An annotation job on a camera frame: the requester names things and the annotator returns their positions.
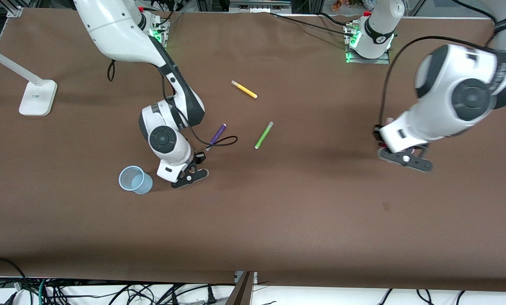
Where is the purple marker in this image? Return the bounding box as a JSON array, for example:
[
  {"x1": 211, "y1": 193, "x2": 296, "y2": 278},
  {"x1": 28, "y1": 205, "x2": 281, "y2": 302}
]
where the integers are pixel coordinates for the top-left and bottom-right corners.
[{"x1": 205, "y1": 123, "x2": 227, "y2": 152}]

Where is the blue plastic cup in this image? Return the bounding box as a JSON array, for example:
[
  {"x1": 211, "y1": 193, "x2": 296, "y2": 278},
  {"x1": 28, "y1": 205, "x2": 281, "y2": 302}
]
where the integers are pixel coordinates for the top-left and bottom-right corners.
[{"x1": 118, "y1": 165, "x2": 153, "y2": 195}]

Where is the green marker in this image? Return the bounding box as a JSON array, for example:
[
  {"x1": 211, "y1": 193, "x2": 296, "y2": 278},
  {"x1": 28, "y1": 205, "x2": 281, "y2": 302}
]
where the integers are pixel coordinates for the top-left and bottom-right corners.
[{"x1": 254, "y1": 121, "x2": 274, "y2": 150}]

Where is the yellow marker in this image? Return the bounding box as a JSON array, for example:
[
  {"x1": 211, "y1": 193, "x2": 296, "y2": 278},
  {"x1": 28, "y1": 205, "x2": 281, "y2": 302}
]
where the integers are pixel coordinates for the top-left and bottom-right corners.
[{"x1": 231, "y1": 80, "x2": 258, "y2": 99}]

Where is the white desk lamp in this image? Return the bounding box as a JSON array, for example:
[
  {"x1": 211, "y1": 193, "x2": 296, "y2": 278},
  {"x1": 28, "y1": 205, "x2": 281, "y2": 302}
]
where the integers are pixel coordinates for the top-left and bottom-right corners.
[{"x1": 0, "y1": 42, "x2": 58, "y2": 117}]

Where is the grey box behind table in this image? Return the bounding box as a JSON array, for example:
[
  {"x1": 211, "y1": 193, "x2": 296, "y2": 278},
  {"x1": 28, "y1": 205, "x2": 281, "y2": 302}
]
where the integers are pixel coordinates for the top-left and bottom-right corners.
[{"x1": 229, "y1": 0, "x2": 292, "y2": 12}]

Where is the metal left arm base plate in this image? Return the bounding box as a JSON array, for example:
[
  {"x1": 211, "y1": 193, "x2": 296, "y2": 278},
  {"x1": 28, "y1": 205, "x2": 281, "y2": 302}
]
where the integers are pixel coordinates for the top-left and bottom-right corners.
[{"x1": 345, "y1": 23, "x2": 390, "y2": 64}]

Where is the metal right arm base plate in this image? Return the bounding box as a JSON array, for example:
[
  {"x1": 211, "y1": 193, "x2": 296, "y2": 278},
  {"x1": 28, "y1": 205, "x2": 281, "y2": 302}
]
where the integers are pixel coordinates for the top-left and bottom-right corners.
[{"x1": 149, "y1": 17, "x2": 169, "y2": 48}]

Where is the black cable across table edge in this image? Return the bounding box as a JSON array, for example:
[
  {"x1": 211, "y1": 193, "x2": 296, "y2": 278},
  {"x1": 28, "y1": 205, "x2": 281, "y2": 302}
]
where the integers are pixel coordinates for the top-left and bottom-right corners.
[{"x1": 270, "y1": 12, "x2": 355, "y2": 38}]

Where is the table frame leg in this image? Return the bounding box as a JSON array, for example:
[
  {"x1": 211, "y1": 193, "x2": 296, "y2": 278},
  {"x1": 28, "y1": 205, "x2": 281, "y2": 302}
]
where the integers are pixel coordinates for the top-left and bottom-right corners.
[{"x1": 225, "y1": 271, "x2": 258, "y2": 305}]

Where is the black floor cable loop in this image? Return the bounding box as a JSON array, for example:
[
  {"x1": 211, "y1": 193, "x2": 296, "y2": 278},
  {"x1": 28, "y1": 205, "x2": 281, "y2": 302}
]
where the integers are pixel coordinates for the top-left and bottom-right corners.
[{"x1": 0, "y1": 256, "x2": 27, "y2": 305}]

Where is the aluminium frame bracket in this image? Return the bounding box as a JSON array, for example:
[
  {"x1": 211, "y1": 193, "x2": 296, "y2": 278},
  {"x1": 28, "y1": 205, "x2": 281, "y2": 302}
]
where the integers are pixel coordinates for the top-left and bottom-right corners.
[{"x1": 3, "y1": 0, "x2": 23, "y2": 18}]

